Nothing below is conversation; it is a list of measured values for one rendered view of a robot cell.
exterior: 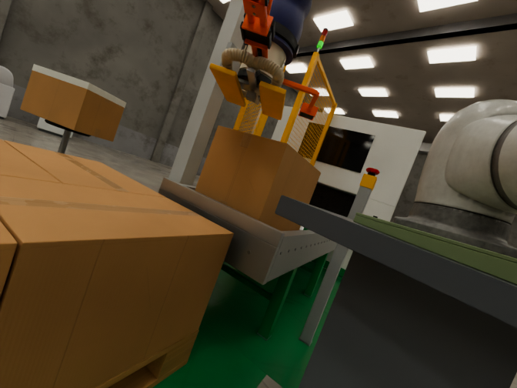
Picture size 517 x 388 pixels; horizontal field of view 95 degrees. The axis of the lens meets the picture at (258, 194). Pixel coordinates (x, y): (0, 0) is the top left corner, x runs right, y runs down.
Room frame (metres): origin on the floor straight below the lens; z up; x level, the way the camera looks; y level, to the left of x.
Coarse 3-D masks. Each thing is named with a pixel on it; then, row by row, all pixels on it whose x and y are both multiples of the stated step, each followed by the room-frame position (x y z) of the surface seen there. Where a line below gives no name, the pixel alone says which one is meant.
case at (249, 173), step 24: (216, 144) 1.18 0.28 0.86; (240, 144) 1.11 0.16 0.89; (264, 144) 1.05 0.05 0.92; (288, 144) 1.01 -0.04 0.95; (216, 168) 1.15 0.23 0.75; (240, 168) 1.09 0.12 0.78; (264, 168) 1.03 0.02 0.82; (288, 168) 1.08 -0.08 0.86; (312, 168) 1.36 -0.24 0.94; (216, 192) 1.13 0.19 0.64; (240, 192) 1.07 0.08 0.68; (264, 192) 1.01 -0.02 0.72; (288, 192) 1.17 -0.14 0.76; (312, 192) 1.51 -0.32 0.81; (264, 216) 1.03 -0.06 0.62
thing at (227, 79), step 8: (216, 72) 0.88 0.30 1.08; (224, 72) 0.86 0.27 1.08; (232, 72) 0.86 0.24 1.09; (216, 80) 0.96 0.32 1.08; (224, 80) 0.93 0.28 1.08; (232, 80) 0.90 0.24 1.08; (224, 88) 1.02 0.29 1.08; (232, 88) 0.98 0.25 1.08; (240, 88) 0.99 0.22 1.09; (232, 96) 1.09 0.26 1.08; (240, 96) 1.05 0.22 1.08; (240, 104) 1.17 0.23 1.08
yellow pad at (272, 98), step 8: (264, 88) 0.86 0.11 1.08; (272, 88) 0.85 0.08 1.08; (280, 88) 0.85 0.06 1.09; (264, 96) 0.95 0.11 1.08; (272, 96) 0.91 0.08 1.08; (280, 96) 0.88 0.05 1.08; (264, 104) 1.04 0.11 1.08; (272, 104) 1.00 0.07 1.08; (280, 104) 0.96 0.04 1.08; (264, 112) 1.16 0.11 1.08; (272, 112) 1.11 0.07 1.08; (280, 112) 1.07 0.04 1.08
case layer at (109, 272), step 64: (0, 192) 0.49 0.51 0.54; (64, 192) 0.63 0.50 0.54; (128, 192) 0.89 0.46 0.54; (0, 256) 0.34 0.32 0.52; (64, 256) 0.41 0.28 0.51; (128, 256) 0.52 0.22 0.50; (192, 256) 0.71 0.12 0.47; (0, 320) 0.36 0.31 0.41; (64, 320) 0.44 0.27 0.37; (128, 320) 0.58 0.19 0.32; (192, 320) 0.82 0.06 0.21; (0, 384) 0.38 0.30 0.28; (64, 384) 0.48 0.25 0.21
